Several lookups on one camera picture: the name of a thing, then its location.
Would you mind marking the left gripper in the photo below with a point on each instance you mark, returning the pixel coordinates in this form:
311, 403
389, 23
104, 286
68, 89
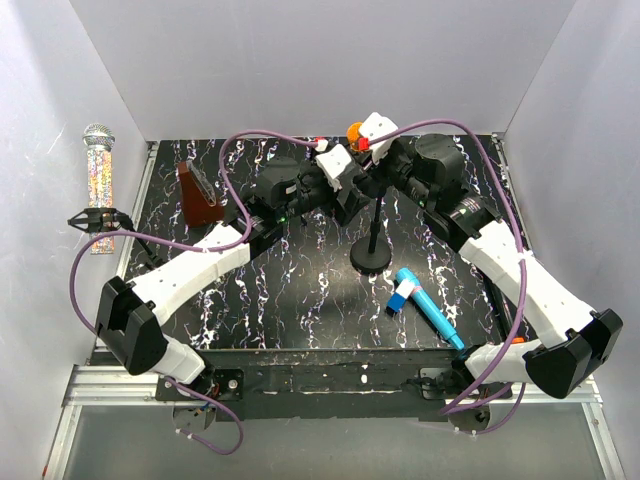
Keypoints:
352, 203

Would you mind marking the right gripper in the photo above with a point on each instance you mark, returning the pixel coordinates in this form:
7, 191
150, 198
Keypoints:
375, 173

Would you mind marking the round base stand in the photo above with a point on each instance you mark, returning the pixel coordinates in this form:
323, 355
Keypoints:
371, 256

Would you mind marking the cyan toy microphone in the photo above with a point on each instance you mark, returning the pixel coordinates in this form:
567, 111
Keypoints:
424, 302

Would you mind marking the glitter silver microphone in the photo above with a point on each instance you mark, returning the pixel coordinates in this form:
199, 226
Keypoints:
99, 142

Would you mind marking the shock mount tripod stand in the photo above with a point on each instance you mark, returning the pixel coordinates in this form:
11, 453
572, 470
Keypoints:
97, 220

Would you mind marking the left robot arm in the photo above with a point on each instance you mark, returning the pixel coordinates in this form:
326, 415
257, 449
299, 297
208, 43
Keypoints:
131, 314

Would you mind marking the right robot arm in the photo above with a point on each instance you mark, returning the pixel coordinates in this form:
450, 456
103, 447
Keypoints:
572, 338

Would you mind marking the blue white block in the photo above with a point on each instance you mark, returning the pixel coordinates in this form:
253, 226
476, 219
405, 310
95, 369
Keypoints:
399, 296

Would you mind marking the brown red box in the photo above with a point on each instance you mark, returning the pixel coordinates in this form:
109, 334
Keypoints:
200, 204

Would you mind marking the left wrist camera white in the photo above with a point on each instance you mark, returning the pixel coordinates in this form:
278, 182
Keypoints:
335, 163

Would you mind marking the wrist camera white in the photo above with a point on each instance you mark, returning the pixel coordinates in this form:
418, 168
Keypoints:
380, 132
335, 163

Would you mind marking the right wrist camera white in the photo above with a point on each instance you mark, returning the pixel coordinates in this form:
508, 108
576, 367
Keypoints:
380, 132

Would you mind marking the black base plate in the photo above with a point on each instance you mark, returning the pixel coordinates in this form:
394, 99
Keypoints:
325, 384

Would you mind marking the aluminium frame rail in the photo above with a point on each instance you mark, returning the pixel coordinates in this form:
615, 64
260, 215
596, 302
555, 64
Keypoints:
118, 426

